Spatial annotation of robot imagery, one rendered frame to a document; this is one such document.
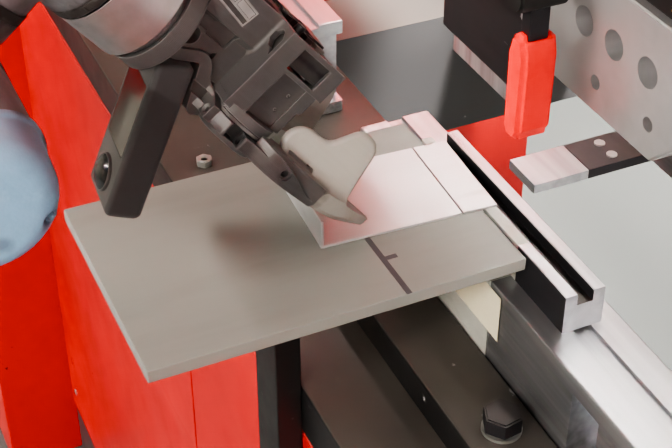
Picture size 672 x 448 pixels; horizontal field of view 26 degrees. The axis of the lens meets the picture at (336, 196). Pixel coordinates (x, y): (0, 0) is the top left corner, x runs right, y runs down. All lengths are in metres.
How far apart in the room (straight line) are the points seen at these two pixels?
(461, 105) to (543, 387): 0.63
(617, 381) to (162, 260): 0.30
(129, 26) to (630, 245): 1.89
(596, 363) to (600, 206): 1.80
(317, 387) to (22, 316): 1.06
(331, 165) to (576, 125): 2.03
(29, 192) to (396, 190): 0.38
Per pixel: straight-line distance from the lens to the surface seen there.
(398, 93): 1.50
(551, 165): 1.05
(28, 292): 2.04
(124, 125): 0.91
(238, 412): 1.25
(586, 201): 2.74
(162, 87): 0.88
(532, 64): 0.78
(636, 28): 0.74
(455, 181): 1.03
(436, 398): 1.00
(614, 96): 0.77
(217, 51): 0.89
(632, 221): 2.71
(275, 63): 0.89
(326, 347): 1.08
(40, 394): 2.17
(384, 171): 1.04
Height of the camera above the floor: 1.60
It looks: 36 degrees down
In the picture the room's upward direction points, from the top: straight up
